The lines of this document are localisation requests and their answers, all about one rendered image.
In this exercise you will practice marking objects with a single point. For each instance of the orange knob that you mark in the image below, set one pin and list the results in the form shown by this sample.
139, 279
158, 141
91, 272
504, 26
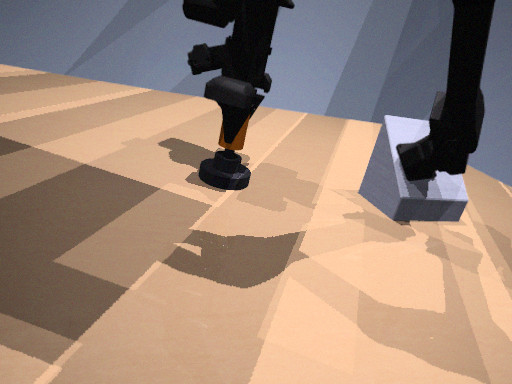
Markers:
238, 142

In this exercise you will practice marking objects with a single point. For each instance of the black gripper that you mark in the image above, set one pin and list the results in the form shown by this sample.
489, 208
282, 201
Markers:
234, 90

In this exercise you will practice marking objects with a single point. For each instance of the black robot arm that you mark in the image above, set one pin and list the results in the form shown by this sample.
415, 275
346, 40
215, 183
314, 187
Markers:
457, 114

